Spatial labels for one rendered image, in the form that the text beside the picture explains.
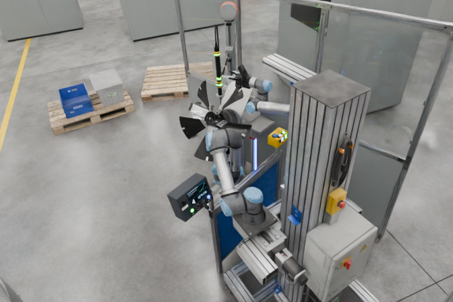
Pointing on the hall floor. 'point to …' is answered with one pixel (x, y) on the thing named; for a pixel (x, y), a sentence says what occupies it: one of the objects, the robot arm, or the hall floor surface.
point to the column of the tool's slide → (231, 44)
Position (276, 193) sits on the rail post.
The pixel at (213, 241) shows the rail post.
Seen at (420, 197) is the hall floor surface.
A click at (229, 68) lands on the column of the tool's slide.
